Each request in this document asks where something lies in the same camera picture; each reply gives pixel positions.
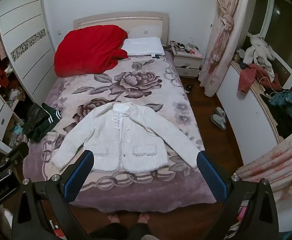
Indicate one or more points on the white pillow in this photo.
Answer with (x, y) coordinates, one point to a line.
(143, 46)

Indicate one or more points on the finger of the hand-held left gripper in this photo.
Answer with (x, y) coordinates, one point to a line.
(13, 156)

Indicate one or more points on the pink floral tied curtain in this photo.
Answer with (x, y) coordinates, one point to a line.
(221, 40)

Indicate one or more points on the red blanket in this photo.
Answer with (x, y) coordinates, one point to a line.
(88, 50)

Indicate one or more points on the person's foot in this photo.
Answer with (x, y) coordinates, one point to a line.
(114, 218)
(143, 217)

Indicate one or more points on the black plastic bag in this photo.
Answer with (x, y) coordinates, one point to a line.
(32, 117)

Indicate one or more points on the white knitted jacket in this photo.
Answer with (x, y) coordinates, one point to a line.
(126, 140)

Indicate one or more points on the teal garment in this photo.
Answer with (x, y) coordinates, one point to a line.
(288, 105)

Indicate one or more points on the person's left foot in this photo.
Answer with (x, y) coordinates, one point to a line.
(114, 218)

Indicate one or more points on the beige nightstand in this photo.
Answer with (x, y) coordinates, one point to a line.
(187, 63)

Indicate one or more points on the white fluffy garment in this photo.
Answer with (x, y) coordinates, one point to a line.
(258, 51)

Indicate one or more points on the person's right foot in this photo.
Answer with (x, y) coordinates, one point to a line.
(143, 217)

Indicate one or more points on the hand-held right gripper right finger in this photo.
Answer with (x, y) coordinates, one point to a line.
(211, 177)

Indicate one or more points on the beige bed headboard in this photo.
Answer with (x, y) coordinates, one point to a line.
(121, 21)

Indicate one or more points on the black garment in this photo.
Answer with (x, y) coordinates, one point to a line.
(283, 122)

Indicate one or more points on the black shoe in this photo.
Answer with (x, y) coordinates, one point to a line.
(189, 88)

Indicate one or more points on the floral purple bed blanket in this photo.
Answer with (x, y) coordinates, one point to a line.
(136, 90)

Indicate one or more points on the dark green striped garment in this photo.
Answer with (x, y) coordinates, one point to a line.
(45, 122)

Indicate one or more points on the grey slipper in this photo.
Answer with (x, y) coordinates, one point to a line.
(221, 113)
(217, 122)

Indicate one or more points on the red garment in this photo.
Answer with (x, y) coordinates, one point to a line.
(248, 77)

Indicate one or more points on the person's dark pants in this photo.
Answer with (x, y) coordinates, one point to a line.
(121, 231)

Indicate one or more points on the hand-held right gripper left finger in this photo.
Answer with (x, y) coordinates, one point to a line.
(79, 175)

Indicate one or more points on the white wardrobe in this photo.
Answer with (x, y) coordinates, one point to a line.
(23, 37)

